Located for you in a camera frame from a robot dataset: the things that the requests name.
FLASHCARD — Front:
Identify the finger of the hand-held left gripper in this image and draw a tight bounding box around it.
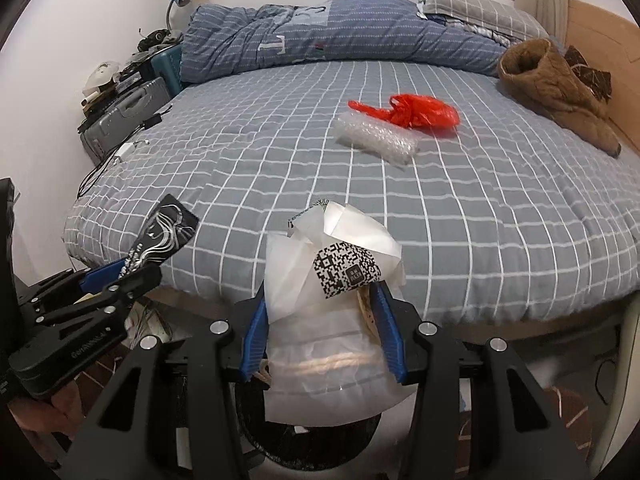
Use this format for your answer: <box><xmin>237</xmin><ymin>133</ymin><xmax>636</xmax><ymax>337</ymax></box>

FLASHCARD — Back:
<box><xmin>15</xmin><ymin>255</ymin><xmax>138</xmax><ymax>321</ymax></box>
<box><xmin>35</xmin><ymin>264</ymin><xmax>163</xmax><ymax>331</ymax></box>

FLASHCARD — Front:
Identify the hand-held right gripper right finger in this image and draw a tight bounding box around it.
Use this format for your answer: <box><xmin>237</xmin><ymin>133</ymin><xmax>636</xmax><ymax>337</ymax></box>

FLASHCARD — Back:
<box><xmin>372</xmin><ymin>280</ymin><xmax>593</xmax><ymax>480</ymax></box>

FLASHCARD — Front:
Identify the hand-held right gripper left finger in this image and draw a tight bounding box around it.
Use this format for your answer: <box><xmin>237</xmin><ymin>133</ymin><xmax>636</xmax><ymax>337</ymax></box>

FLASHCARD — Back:
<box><xmin>62</xmin><ymin>282</ymin><xmax>271</xmax><ymax>480</ymax></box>

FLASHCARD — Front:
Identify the dark snack wrapper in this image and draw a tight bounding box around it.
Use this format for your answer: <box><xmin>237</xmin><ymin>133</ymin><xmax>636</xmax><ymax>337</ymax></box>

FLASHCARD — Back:
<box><xmin>120</xmin><ymin>194</ymin><xmax>200</xmax><ymax>281</ymax></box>

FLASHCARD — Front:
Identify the white plastic wrapper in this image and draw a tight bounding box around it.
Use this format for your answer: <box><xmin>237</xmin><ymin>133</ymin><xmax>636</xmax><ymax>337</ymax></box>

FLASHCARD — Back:
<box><xmin>264</xmin><ymin>200</ymin><xmax>406</xmax><ymax>428</ymax></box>

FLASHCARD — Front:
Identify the bin with black bag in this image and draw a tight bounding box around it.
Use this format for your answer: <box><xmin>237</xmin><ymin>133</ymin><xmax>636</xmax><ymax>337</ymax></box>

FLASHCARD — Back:
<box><xmin>235</xmin><ymin>355</ymin><xmax>386</xmax><ymax>461</ymax></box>

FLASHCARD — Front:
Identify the person's left hand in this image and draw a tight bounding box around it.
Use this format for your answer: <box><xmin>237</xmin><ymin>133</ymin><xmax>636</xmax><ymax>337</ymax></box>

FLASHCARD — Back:
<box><xmin>9</xmin><ymin>380</ymin><xmax>83</xmax><ymax>436</ymax></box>

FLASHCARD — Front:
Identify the person's left leg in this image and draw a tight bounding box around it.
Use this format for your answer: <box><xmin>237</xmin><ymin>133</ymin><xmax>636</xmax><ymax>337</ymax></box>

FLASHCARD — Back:
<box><xmin>82</xmin><ymin>345</ymin><xmax>126</xmax><ymax>386</ymax></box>

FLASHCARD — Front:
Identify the person's leg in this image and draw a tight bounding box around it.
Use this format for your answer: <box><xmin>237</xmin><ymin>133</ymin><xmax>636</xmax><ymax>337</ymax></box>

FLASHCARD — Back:
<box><xmin>450</xmin><ymin>385</ymin><xmax>593</xmax><ymax>466</ymax></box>
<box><xmin>82</xmin><ymin>345</ymin><xmax>126</xmax><ymax>386</ymax></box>

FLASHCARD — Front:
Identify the bed with grey checked sheet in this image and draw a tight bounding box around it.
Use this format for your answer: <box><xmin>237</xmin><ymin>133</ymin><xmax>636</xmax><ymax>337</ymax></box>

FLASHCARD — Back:
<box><xmin>62</xmin><ymin>57</ymin><xmax>640</xmax><ymax>341</ymax></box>

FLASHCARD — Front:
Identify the person's right leg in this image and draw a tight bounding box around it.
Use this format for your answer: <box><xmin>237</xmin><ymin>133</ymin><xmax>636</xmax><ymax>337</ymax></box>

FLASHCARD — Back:
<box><xmin>450</xmin><ymin>385</ymin><xmax>593</xmax><ymax>466</ymax></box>

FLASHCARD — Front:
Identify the grey suitcase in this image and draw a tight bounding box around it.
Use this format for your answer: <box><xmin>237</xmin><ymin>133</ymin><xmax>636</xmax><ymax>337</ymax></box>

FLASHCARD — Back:
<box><xmin>80</xmin><ymin>77</ymin><xmax>171</xmax><ymax>166</ymax></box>

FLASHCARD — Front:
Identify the white rounded appliance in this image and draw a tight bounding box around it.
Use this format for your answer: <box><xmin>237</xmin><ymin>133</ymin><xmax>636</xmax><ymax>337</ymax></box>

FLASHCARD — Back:
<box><xmin>82</xmin><ymin>60</ymin><xmax>123</xmax><ymax>103</ymax></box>

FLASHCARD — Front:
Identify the clear bubble wrap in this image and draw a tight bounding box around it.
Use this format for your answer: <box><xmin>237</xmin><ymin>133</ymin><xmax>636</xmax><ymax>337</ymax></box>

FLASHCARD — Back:
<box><xmin>336</xmin><ymin>110</ymin><xmax>420</xmax><ymax>165</ymax></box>

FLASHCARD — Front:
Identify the teal suitcase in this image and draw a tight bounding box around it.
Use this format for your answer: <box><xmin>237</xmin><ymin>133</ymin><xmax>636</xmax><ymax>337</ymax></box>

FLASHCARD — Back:
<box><xmin>150</xmin><ymin>45</ymin><xmax>183</xmax><ymax>98</ymax></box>

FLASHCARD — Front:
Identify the red plastic bag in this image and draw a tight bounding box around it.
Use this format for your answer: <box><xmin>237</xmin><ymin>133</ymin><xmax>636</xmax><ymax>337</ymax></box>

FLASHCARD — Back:
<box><xmin>348</xmin><ymin>93</ymin><xmax>460</xmax><ymax>133</ymax></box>

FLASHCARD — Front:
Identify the white furniture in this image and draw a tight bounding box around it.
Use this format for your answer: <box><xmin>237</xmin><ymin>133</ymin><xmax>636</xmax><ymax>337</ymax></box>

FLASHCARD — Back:
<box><xmin>607</xmin><ymin>300</ymin><xmax>640</xmax><ymax>461</ymax></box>

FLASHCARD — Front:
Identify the black clutter pile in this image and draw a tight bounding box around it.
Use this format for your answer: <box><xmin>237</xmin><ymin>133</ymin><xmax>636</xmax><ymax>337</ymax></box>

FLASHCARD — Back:
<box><xmin>135</xmin><ymin>30</ymin><xmax>183</xmax><ymax>53</ymax></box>

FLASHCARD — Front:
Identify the brown quilted jacket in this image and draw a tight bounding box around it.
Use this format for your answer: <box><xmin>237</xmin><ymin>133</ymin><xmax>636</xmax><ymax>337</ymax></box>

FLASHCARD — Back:
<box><xmin>497</xmin><ymin>37</ymin><xmax>622</xmax><ymax>157</ymax></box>

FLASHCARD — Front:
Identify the blue striped quilt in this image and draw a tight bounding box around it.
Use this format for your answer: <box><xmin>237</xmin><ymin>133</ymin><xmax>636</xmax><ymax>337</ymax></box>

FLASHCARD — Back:
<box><xmin>179</xmin><ymin>0</ymin><xmax>506</xmax><ymax>83</ymax></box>

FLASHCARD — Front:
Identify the dark brown patterned cloth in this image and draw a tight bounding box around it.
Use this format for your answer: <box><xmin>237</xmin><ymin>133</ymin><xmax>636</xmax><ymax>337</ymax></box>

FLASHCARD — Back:
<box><xmin>565</xmin><ymin>45</ymin><xmax>613</xmax><ymax>103</ymax></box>

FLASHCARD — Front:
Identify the grey checked pillow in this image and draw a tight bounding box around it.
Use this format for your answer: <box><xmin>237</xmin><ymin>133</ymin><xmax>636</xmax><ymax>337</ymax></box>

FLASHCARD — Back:
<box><xmin>417</xmin><ymin>0</ymin><xmax>548</xmax><ymax>43</ymax></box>

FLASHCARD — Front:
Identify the wooden headboard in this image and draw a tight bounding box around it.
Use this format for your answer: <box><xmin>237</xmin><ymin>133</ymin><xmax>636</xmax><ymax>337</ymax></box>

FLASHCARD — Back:
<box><xmin>565</xmin><ymin>0</ymin><xmax>640</xmax><ymax>156</ymax></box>

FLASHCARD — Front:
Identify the black charger cable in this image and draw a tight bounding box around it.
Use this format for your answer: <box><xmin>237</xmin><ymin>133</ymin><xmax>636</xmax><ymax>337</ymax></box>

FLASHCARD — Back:
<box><xmin>77</xmin><ymin>115</ymin><xmax>166</xmax><ymax>196</ymax></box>

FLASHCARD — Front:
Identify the black floor cable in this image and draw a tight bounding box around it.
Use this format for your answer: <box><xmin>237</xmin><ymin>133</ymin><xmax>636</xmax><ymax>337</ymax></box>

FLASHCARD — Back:
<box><xmin>595</xmin><ymin>355</ymin><xmax>617</xmax><ymax>407</ymax></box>

